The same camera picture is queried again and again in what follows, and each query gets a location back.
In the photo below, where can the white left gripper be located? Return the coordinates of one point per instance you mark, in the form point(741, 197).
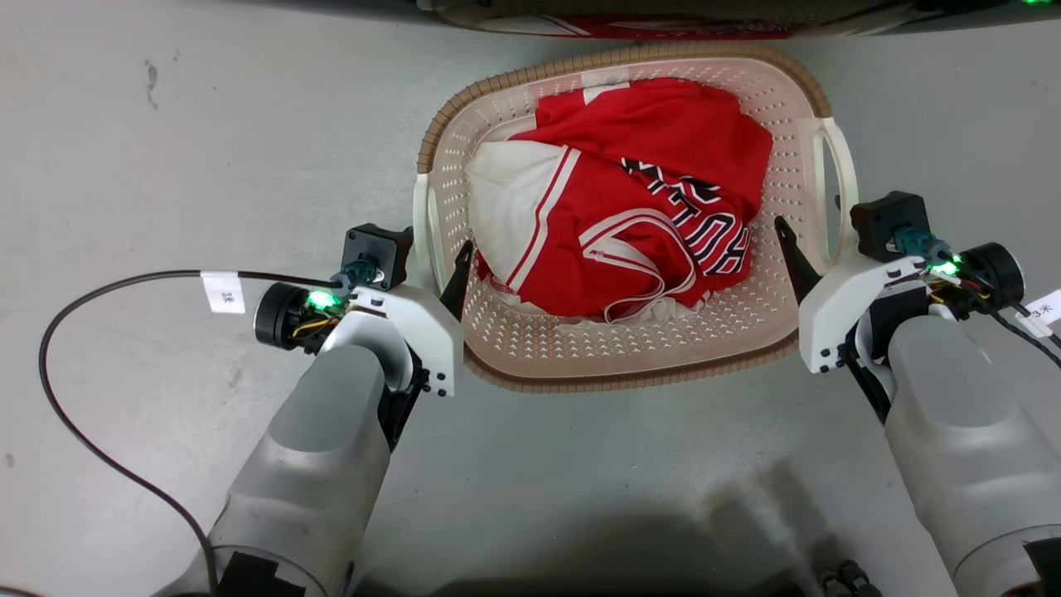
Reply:
point(427, 332)

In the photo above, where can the red and white jersey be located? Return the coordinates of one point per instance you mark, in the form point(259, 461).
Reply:
point(630, 199)

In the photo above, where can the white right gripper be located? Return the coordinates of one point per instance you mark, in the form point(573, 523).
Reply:
point(833, 319)

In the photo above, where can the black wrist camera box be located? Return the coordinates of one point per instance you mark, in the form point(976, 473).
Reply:
point(887, 220)
point(377, 249)

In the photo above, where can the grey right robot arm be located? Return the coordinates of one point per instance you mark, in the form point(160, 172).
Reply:
point(970, 431)

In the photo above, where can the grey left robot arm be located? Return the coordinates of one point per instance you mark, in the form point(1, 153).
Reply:
point(315, 464)

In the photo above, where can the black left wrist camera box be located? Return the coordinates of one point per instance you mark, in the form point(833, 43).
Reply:
point(377, 249)

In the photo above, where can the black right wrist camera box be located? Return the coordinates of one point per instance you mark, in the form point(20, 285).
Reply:
point(887, 220)

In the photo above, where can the black robot base connectors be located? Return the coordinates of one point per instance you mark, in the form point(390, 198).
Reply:
point(847, 579)

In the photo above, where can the beige plastic laundry basket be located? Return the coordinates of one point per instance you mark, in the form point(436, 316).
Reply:
point(597, 352)

